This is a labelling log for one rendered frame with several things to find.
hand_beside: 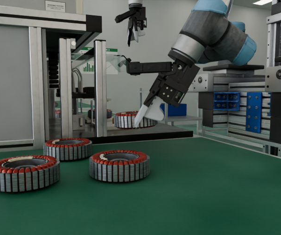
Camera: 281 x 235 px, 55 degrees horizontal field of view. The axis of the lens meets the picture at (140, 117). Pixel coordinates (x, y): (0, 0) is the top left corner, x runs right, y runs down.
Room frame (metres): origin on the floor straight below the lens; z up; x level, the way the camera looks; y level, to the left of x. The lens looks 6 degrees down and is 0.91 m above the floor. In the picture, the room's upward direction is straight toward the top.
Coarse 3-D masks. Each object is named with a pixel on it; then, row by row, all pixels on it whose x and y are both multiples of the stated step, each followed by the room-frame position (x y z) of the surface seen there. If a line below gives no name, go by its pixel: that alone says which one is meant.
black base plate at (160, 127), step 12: (60, 120) 1.24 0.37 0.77; (60, 132) 0.88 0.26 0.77; (84, 132) 0.88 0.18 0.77; (108, 132) 0.88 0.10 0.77; (120, 132) 0.88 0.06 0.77; (132, 132) 0.88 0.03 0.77; (144, 132) 0.88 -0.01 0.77; (156, 132) 0.88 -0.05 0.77; (168, 132) 0.89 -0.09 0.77; (180, 132) 0.90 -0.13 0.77; (192, 132) 0.92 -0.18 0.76
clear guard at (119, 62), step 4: (72, 56) 1.25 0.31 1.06; (76, 56) 1.25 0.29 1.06; (108, 56) 1.25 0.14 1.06; (112, 56) 1.25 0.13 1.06; (116, 56) 1.25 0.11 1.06; (120, 56) 1.25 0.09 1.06; (124, 56) 1.24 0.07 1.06; (92, 60) 1.40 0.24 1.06; (108, 60) 1.40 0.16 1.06; (112, 60) 1.40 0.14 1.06; (116, 60) 1.35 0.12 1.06; (120, 60) 1.31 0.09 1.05; (124, 60) 1.27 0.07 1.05; (112, 64) 1.45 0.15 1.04; (116, 64) 1.41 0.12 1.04; (120, 64) 1.36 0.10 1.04; (124, 64) 1.32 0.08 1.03; (116, 68) 1.46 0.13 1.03; (120, 68) 1.40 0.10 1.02; (124, 68) 1.36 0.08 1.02
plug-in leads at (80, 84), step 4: (76, 68) 0.95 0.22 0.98; (72, 72) 0.95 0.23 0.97; (76, 72) 0.98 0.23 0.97; (80, 72) 0.95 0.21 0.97; (72, 76) 0.95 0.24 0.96; (80, 76) 0.98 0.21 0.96; (72, 80) 0.95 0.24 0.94; (72, 84) 0.95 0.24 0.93; (80, 84) 0.95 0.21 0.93; (72, 88) 0.95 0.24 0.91; (80, 88) 0.95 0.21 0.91; (72, 92) 0.95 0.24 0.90; (80, 92) 0.95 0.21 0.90
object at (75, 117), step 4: (72, 116) 0.93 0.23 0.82; (76, 116) 0.94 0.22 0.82; (80, 116) 0.94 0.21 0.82; (84, 116) 0.95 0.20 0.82; (76, 120) 0.93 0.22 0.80; (84, 120) 0.95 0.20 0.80; (76, 124) 0.93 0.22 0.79; (84, 124) 0.95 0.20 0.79; (76, 128) 0.93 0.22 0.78; (80, 128) 0.94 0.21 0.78; (84, 128) 0.95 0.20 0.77
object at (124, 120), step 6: (120, 114) 0.66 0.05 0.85; (126, 114) 0.65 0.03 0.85; (132, 114) 0.65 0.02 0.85; (114, 120) 0.68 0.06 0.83; (120, 120) 0.65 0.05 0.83; (126, 120) 0.64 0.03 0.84; (132, 120) 0.64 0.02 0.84; (144, 120) 0.64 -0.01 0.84; (150, 120) 0.66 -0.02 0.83; (114, 126) 0.68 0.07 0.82; (120, 126) 0.65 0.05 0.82; (126, 126) 0.64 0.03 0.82; (132, 126) 0.65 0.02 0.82; (138, 126) 0.64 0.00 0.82; (144, 126) 0.64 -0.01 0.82; (150, 126) 0.66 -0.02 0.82
